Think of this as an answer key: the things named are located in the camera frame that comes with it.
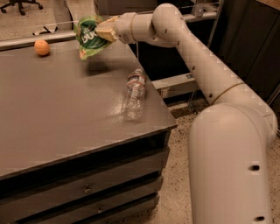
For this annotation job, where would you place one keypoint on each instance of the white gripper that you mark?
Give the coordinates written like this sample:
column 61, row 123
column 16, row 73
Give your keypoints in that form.
column 123, row 28

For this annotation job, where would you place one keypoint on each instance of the green rice chip bag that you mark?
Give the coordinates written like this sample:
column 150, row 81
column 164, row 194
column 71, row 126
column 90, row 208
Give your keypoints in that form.
column 90, row 42

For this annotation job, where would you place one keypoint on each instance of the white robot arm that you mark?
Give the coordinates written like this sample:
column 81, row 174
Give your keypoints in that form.
column 229, row 139

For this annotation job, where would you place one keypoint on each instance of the clear plastic water bottle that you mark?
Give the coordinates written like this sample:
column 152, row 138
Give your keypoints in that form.
column 133, row 104

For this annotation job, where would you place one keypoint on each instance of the orange fruit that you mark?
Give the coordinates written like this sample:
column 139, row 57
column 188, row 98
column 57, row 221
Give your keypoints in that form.
column 41, row 47

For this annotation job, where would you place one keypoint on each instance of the black office chair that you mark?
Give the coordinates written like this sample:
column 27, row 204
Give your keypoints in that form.
column 19, row 3

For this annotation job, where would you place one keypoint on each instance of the grey drawer cabinet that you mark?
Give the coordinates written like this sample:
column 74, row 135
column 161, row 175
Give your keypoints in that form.
column 79, row 179

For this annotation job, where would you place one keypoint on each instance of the grey metal rail frame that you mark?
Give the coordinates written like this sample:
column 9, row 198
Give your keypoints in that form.
column 167, row 87

